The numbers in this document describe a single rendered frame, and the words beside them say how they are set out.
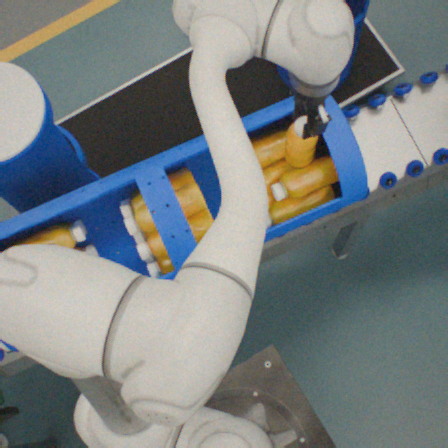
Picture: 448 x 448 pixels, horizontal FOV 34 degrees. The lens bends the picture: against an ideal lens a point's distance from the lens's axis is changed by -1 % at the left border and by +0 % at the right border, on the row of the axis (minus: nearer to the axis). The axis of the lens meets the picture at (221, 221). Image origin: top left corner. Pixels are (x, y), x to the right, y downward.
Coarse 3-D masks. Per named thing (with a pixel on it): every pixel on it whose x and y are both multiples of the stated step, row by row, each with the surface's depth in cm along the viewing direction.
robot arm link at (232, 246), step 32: (192, 0) 114; (224, 0) 112; (256, 0) 113; (192, 32) 114; (224, 32) 111; (256, 32) 113; (192, 64) 110; (224, 64) 110; (192, 96) 108; (224, 96) 106; (224, 128) 102; (224, 160) 100; (256, 160) 101; (224, 192) 98; (256, 192) 97; (224, 224) 93; (256, 224) 94; (192, 256) 91; (224, 256) 89; (256, 256) 92
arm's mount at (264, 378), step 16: (272, 352) 161; (240, 368) 161; (256, 368) 160; (272, 368) 160; (224, 384) 160; (240, 384) 160; (256, 384) 159; (272, 384) 159; (288, 384) 159; (208, 400) 159; (224, 400) 159; (240, 400) 159; (256, 400) 158; (272, 400) 158; (288, 400) 158; (304, 400) 157; (272, 416) 157; (288, 416) 156; (304, 416) 156; (304, 432) 155; (320, 432) 155
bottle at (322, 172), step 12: (324, 156) 167; (300, 168) 166; (312, 168) 165; (324, 168) 165; (288, 180) 165; (300, 180) 164; (312, 180) 165; (324, 180) 165; (336, 180) 167; (288, 192) 166; (300, 192) 165; (312, 192) 167
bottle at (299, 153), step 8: (288, 136) 154; (296, 136) 152; (288, 144) 156; (296, 144) 153; (304, 144) 153; (312, 144) 154; (288, 152) 160; (296, 152) 157; (304, 152) 156; (312, 152) 159; (288, 160) 164; (296, 160) 161; (304, 160) 161; (312, 160) 165
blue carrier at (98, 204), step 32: (256, 128) 160; (160, 160) 160; (192, 160) 177; (352, 160) 157; (96, 192) 158; (128, 192) 176; (160, 192) 154; (352, 192) 162; (0, 224) 161; (32, 224) 156; (96, 224) 179; (160, 224) 153; (288, 224) 162; (128, 256) 180
